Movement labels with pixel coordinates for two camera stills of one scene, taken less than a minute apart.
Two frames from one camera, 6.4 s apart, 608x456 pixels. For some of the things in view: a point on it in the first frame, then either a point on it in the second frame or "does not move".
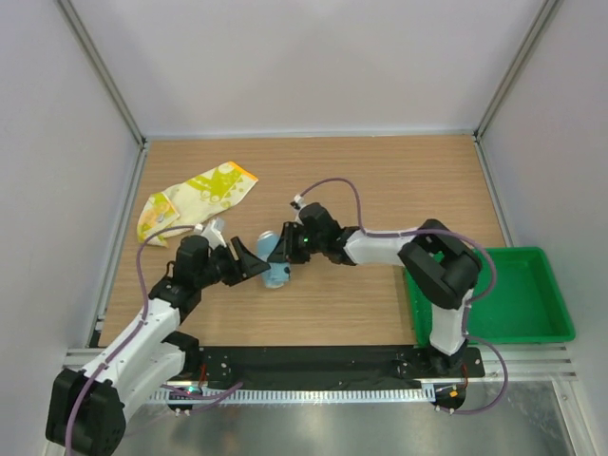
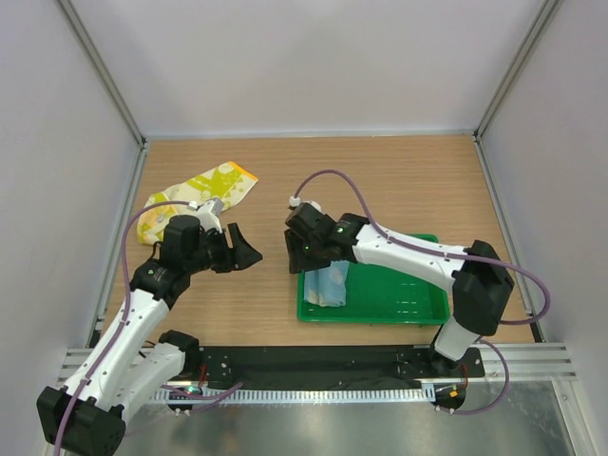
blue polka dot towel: [278, 274] to [326, 286]
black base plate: [239, 364] does not move
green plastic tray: [525, 302] to [386, 296]
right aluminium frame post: [546, 13] does not move
